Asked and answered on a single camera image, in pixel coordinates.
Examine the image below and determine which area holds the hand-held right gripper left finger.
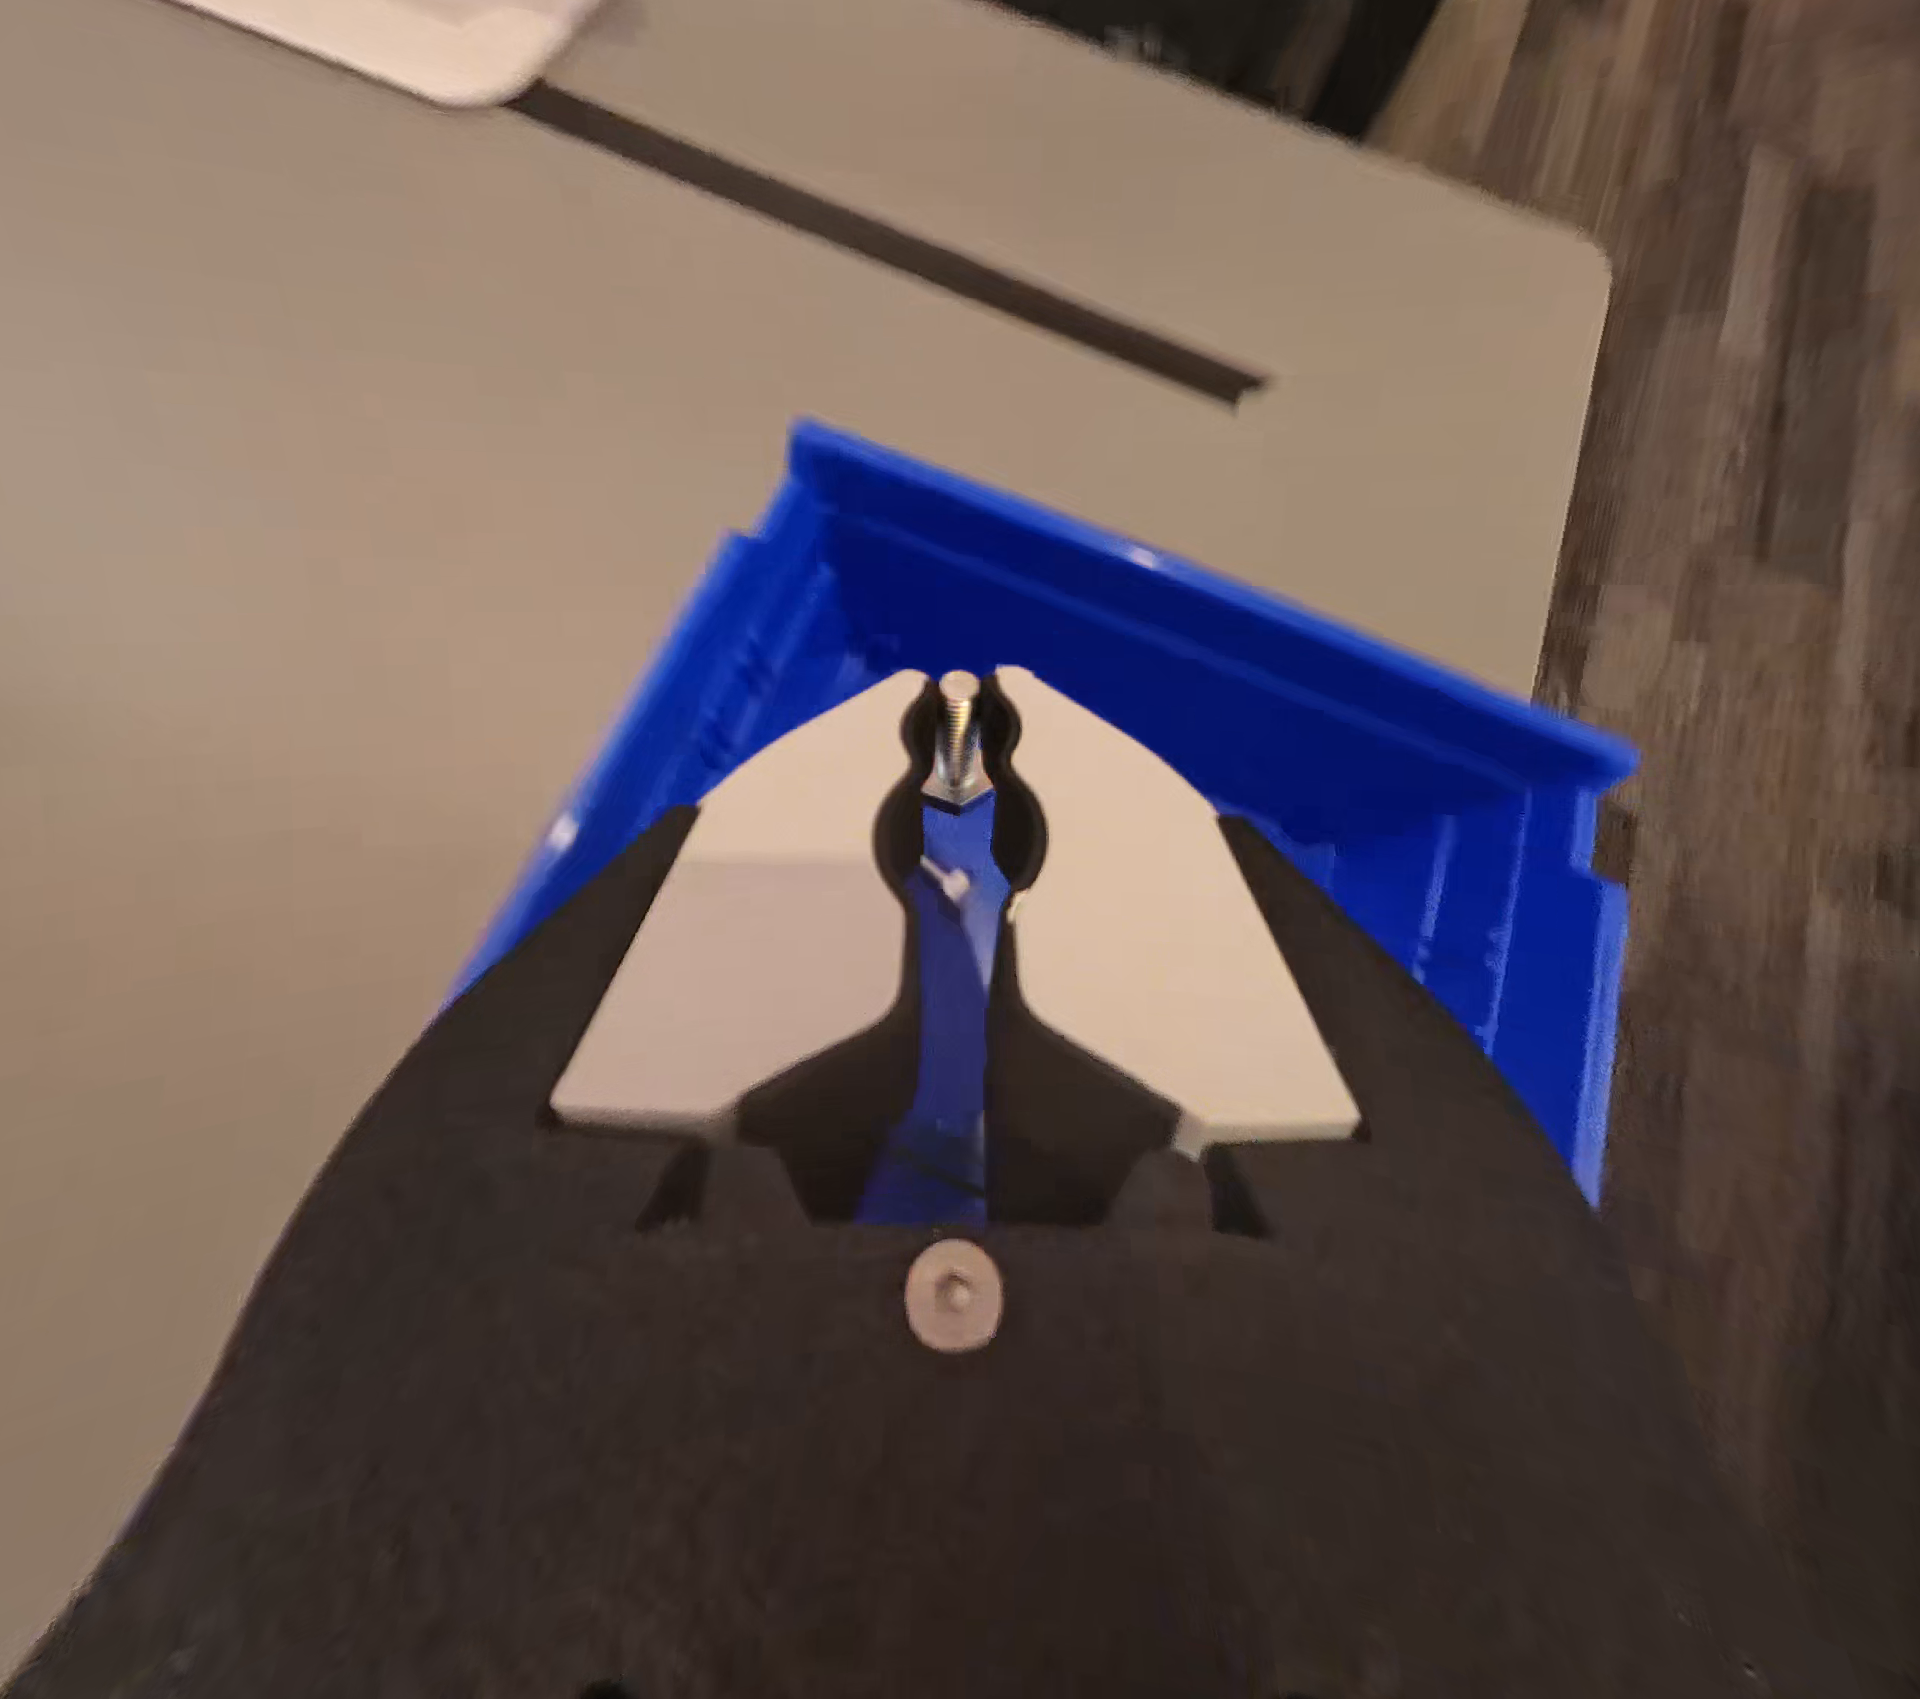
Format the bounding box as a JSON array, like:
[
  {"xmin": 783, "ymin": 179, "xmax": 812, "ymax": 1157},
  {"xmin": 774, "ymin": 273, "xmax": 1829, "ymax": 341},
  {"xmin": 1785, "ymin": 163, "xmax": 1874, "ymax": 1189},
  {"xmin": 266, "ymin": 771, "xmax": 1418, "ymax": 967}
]
[{"xmin": 546, "ymin": 669, "xmax": 938, "ymax": 1221}]

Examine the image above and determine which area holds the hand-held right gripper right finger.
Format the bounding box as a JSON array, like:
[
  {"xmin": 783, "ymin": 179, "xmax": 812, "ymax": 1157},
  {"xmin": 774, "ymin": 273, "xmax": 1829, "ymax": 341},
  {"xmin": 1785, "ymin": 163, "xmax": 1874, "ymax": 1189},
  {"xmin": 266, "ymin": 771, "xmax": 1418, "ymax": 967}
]
[{"xmin": 983, "ymin": 667, "xmax": 1369, "ymax": 1221}]

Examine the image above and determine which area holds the blue plastic bin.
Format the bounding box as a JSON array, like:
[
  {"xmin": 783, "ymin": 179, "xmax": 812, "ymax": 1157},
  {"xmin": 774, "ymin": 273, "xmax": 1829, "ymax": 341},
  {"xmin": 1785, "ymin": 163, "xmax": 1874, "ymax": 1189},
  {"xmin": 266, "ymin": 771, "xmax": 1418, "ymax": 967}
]
[{"xmin": 443, "ymin": 415, "xmax": 1640, "ymax": 1213}]

